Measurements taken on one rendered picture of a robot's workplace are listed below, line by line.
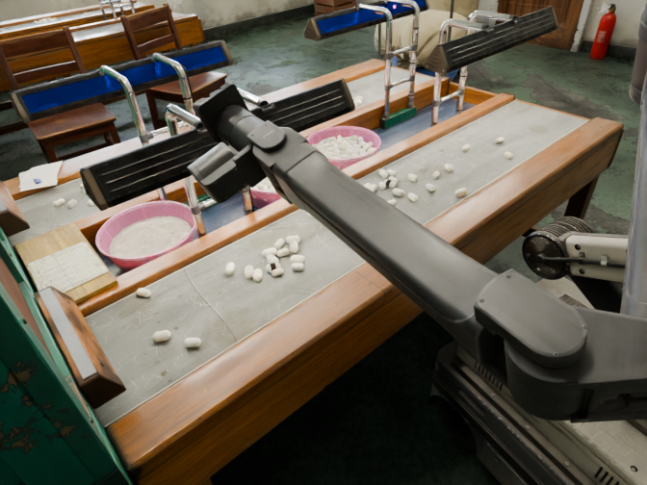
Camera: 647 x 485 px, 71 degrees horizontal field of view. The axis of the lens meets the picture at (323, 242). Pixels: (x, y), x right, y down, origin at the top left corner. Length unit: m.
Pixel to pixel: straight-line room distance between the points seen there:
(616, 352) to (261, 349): 0.70
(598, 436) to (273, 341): 0.76
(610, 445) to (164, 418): 0.94
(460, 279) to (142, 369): 0.75
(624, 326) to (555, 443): 1.00
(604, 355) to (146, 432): 0.72
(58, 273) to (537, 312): 1.11
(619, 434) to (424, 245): 0.95
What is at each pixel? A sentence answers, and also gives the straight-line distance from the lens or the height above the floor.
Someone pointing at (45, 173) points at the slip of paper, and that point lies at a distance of 1.79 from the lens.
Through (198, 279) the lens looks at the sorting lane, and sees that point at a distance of 1.14.
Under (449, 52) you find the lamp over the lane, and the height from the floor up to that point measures 1.09.
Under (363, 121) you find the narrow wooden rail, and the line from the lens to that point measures 1.88.
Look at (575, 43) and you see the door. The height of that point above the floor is 0.08.
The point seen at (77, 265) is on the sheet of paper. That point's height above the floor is 0.78.
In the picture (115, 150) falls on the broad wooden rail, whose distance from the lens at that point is 1.83.
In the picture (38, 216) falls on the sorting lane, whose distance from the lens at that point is 1.61.
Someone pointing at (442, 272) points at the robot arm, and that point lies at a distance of 0.38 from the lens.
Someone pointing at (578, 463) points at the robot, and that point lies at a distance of 1.32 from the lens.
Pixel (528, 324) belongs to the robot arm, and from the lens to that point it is 0.32.
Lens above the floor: 1.47
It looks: 38 degrees down
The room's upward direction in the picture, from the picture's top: 4 degrees counter-clockwise
